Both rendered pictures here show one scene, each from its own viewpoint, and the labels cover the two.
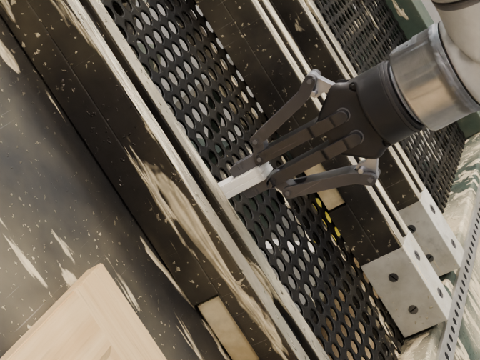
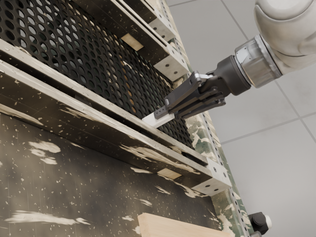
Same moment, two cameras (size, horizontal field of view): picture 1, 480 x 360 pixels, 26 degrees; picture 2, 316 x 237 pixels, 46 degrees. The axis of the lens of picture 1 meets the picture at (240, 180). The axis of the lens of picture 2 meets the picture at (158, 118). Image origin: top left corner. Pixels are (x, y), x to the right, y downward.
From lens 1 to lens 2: 0.72 m
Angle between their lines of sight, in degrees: 42
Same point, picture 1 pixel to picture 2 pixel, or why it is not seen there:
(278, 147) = (180, 106)
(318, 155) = (200, 103)
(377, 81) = (236, 77)
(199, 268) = (157, 164)
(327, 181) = (203, 109)
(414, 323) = (176, 76)
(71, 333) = not seen: outside the picture
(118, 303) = (157, 222)
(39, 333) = not seen: outside the picture
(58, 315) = not seen: outside the picture
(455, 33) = (285, 60)
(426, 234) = (161, 28)
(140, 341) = (168, 226)
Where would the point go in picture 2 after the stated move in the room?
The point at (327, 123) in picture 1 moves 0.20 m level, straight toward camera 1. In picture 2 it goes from (207, 94) to (265, 180)
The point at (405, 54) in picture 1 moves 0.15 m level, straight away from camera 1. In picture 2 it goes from (251, 65) to (215, 11)
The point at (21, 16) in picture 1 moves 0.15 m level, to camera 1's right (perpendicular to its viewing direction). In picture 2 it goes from (47, 122) to (132, 82)
